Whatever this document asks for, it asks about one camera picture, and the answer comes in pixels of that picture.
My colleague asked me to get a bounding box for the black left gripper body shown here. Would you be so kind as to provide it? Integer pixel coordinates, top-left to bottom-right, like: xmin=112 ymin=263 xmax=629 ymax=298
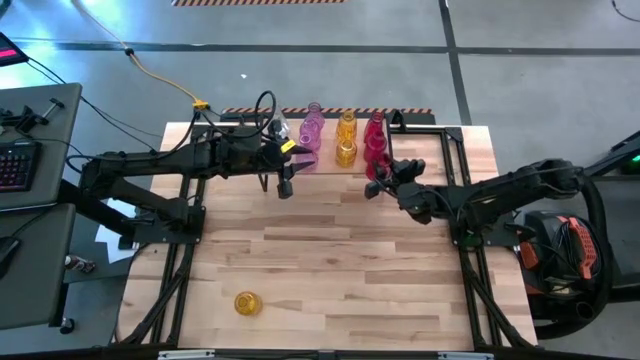
xmin=217 ymin=127 xmax=284 ymax=179

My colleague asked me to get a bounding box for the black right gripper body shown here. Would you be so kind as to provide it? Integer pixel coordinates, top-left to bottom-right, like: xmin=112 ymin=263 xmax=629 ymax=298
xmin=395 ymin=170 xmax=442 ymax=226

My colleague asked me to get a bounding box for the pink ribbed glass vase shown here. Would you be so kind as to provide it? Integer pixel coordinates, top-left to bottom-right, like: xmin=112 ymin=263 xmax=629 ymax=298
xmin=298 ymin=119 xmax=324 ymax=152

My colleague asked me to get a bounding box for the conical red glass vase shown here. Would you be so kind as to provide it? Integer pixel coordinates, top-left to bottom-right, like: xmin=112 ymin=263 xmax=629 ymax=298
xmin=364 ymin=153 xmax=394 ymax=182

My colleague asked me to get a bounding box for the tall clear glass vase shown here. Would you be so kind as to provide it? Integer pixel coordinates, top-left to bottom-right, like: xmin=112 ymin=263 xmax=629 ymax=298
xmin=272 ymin=110 xmax=292 ymax=142

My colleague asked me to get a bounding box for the small pink glass vase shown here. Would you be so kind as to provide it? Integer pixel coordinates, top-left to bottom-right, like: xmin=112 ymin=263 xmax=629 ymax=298
xmin=305 ymin=101 xmax=326 ymax=126

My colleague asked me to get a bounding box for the yellow ribbed glass vase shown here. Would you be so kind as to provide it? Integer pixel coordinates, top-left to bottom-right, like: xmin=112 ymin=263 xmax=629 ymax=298
xmin=333 ymin=110 xmax=358 ymax=144
xmin=334 ymin=138 xmax=359 ymax=170

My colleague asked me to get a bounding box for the slim red glass vase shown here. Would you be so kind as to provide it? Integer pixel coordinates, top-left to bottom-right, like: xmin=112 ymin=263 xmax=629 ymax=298
xmin=364 ymin=110 xmax=386 ymax=135

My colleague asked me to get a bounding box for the wide yellow glass vase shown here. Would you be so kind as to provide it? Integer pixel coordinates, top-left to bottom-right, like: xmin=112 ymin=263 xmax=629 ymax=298
xmin=233 ymin=290 xmax=264 ymax=318

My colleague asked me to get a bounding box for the black orange shop vacuum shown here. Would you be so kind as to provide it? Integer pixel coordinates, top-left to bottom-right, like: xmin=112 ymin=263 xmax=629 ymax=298
xmin=514 ymin=197 xmax=609 ymax=326

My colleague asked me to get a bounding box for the grey desk top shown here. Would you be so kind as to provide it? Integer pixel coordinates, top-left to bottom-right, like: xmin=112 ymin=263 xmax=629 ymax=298
xmin=0 ymin=202 xmax=77 ymax=331
xmin=0 ymin=82 xmax=84 ymax=214

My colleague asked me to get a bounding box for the black stand with green light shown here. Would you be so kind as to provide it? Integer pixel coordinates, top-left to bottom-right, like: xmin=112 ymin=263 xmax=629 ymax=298
xmin=582 ymin=128 xmax=640 ymax=199

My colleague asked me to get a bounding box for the black clamp tool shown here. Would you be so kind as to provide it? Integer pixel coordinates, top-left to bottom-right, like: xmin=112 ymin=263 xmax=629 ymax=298
xmin=0 ymin=97 xmax=66 ymax=135

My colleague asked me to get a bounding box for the black backlit keyboard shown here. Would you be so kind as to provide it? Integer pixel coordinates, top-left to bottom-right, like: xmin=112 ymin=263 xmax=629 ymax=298
xmin=0 ymin=140 xmax=44 ymax=194

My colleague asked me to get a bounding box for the black computer mouse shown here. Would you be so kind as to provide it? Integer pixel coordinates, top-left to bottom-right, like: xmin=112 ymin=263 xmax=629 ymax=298
xmin=0 ymin=235 xmax=22 ymax=281

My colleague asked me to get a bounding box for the monitor with pink screen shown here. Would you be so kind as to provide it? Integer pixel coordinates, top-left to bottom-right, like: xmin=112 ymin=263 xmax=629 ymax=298
xmin=0 ymin=32 xmax=30 ymax=69

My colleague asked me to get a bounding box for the wooden shelf black metal frame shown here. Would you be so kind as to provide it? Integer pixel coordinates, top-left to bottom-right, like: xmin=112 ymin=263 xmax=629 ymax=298
xmin=254 ymin=110 xmax=396 ymax=194

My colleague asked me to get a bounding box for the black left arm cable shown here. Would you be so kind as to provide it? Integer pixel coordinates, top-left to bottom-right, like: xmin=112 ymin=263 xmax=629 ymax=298
xmin=64 ymin=89 xmax=278 ymax=176

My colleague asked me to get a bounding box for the black aluminium table frame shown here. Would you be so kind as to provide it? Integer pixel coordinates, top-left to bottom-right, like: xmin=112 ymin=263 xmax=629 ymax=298
xmin=117 ymin=122 xmax=536 ymax=351

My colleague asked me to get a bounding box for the yellow extension cord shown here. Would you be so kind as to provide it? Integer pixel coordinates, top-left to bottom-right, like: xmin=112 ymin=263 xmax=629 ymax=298
xmin=69 ymin=0 xmax=212 ymax=112

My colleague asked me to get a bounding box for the silver metal bracket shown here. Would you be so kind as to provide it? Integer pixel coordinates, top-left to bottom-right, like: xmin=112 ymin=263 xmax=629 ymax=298
xmin=437 ymin=352 xmax=495 ymax=360
xmin=158 ymin=349 xmax=216 ymax=360

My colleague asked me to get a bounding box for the black vacuum hose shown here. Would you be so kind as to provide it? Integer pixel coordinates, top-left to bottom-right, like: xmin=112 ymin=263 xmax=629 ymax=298
xmin=517 ymin=159 xmax=619 ymax=341

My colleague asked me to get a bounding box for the thin black floor cable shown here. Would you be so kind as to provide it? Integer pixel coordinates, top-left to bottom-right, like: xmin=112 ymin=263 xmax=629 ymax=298
xmin=610 ymin=0 xmax=640 ymax=24

